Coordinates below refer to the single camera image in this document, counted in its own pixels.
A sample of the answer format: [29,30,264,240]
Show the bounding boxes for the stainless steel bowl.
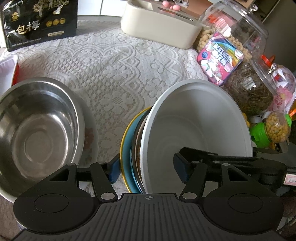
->
[1,77,85,202]

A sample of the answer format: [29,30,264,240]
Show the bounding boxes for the blue enamel bowl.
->
[121,113,149,194]

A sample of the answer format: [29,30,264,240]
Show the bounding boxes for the pink marshmallow bag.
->
[197,32,244,86]

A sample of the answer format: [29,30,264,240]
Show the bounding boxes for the green toy snack bottle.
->
[249,110,292,148]

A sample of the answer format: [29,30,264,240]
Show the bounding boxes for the clear glass snack jar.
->
[195,1,276,116]

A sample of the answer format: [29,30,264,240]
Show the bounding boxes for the black plum snack bag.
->
[1,0,78,52]

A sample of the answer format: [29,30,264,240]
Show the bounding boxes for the cream tissue box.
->
[120,1,202,49]

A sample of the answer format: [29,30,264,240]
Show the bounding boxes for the white paper noodle bowl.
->
[140,79,253,194]

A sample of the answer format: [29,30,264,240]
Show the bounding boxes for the pink round earmuffs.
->
[162,1,181,11]

